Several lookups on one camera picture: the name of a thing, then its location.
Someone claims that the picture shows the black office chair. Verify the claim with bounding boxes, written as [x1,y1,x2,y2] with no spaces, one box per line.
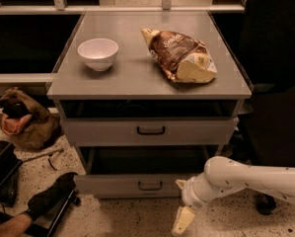
[219,0,295,216]

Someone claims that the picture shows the grey drawer cabinet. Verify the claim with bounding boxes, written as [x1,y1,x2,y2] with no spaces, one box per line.
[46,10,254,176]

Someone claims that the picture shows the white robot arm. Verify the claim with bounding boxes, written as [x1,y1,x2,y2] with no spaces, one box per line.
[172,156,295,236]

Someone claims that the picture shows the black box on floor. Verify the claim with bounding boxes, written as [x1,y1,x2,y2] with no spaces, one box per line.
[0,141,22,206]

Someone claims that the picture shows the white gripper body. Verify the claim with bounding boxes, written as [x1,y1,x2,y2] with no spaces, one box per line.
[182,176,208,210]

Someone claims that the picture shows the black footrest bar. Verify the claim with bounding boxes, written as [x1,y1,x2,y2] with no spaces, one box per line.
[26,191,81,237]

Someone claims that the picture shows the brown chip bag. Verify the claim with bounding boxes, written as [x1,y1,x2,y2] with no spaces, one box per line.
[141,28,217,84]

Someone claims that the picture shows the grey drawer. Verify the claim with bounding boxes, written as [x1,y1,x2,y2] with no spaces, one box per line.
[61,118,238,147]
[76,145,216,198]

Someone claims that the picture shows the bare lower leg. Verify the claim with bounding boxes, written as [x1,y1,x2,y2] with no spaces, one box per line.
[0,213,33,237]

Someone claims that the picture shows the white bowl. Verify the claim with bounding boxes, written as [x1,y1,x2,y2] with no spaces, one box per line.
[77,39,118,71]

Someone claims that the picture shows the brown canvas bag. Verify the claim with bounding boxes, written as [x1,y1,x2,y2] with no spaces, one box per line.
[0,87,62,150]

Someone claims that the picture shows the metal rod on floor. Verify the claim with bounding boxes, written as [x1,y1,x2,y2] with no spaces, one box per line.
[22,148,64,163]

